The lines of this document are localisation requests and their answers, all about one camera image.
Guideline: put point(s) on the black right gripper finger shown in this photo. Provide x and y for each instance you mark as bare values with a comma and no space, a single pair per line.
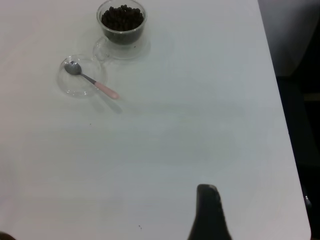
208,215

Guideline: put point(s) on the clear glass saucer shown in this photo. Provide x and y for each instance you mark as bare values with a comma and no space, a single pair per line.
75,85

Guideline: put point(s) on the dark coffee beans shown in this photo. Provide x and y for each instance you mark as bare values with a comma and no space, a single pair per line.
122,20

